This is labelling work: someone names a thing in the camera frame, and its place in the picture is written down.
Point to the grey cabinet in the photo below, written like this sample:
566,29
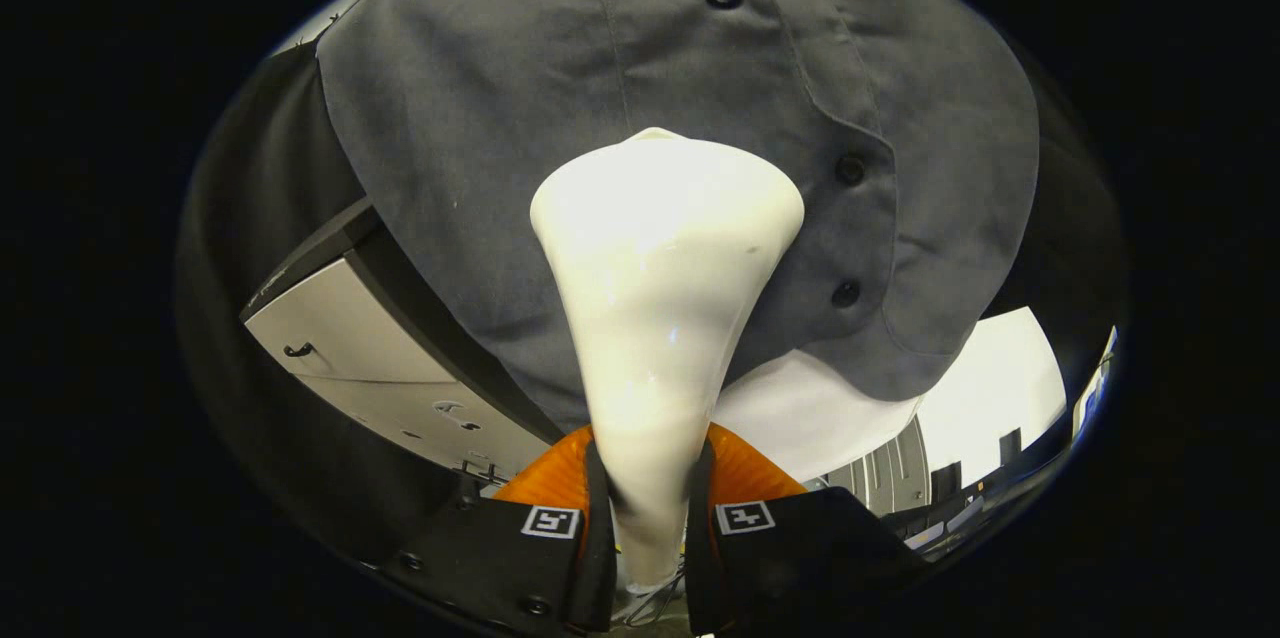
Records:
370,358

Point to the white side table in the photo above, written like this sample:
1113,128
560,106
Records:
1000,388

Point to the grey button shirt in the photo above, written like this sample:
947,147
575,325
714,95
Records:
500,138

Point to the white mannequin torso stand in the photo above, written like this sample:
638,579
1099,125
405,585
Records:
800,418

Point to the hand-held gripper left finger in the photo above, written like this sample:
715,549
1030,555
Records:
598,558

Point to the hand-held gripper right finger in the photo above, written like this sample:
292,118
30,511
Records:
700,568

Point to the grey locker unit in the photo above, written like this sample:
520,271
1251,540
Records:
885,473

